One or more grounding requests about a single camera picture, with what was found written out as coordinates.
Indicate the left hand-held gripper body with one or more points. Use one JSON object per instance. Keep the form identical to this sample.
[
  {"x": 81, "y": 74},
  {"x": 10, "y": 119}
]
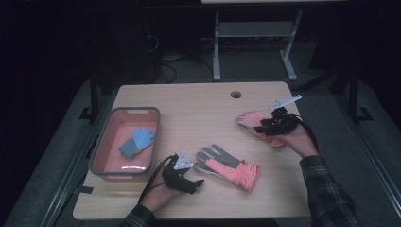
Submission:
[{"x": 178, "y": 179}]

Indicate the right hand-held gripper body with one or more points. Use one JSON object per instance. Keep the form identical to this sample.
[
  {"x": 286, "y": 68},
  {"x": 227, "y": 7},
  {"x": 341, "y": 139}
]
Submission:
[{"x": 282, "y": 123}]

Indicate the pink glove with grey palm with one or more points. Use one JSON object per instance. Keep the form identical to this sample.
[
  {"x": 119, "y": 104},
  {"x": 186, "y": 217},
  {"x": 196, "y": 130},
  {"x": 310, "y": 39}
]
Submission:
[{"x": 235, "y": 170}]

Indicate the pink basket with grey rim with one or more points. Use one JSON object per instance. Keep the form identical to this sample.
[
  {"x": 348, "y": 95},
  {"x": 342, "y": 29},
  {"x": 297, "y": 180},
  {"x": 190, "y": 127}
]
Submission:
[{"x": 108, "y": 138}]

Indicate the person's right hand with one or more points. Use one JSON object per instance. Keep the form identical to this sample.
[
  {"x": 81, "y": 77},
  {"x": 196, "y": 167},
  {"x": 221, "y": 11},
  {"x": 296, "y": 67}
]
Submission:
[{"x": 301, "y": 140}]

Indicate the person's left hand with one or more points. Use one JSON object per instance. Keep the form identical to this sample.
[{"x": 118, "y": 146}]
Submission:
[{"x": 156, "y": 197}]

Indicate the grey metal stand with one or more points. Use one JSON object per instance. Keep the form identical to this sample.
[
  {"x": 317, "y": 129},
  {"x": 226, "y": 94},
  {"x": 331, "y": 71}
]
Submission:
[{"x": 255, "y": 30}]

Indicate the black metal post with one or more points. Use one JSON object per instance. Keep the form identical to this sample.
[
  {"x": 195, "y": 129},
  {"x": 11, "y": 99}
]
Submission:
[
  {"x": 94, "y": 97},
  {"x": 353, "y": 94}
]

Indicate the aluminium floor rail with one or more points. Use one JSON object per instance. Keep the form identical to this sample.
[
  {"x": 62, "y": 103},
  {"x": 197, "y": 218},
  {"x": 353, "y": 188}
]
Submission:
[
  {"x": 74, "y": 160},
  {"x": 372, "y": 157}
]

